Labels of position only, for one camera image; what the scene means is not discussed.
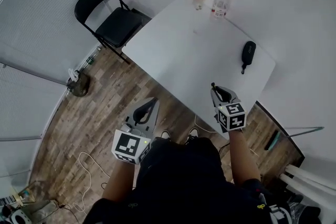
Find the person's right forearm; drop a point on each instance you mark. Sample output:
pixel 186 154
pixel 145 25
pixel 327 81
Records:
pixel 242 160

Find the person's left shoe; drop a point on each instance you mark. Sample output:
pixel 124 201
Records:
pixel 165 134

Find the person's shoe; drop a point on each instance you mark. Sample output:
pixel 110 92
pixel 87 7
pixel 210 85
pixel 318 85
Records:
pixel 165 134
pixel 193 132

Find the olive bag with white contents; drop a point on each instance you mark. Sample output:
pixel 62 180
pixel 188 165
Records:
pixel 78 85

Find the black zippered case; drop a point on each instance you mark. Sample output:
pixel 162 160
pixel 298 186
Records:
pixel 248 52

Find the person's left forearm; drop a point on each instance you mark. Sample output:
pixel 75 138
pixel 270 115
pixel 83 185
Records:
pixel 119 181

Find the black folding chair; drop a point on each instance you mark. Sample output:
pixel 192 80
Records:
pixel 115 26

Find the pile of bags and equipment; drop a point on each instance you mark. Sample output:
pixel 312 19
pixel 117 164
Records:
pixel 23 208

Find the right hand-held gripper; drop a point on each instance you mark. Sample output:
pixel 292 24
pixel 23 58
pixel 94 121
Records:
pixel 232 118

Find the black and white bag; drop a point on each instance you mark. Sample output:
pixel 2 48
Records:
pixel 291 208

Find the person's right shoe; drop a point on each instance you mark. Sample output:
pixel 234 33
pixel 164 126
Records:
pixel 193 132

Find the teal flat tool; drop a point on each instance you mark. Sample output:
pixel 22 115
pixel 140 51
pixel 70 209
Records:
pixel 274 140

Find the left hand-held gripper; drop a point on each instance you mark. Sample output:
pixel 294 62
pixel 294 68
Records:
pixel 128 145

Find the person's black shirt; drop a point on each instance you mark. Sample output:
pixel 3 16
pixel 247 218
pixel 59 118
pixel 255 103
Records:
pixel 178 183

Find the green bottles on floor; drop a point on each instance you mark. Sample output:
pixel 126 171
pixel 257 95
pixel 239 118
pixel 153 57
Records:
pixel 92 57

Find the white folding table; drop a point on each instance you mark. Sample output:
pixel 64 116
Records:
pixel 194 55

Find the thick white insulated pipes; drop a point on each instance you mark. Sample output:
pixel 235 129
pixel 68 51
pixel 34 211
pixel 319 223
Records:
pixel 309 178

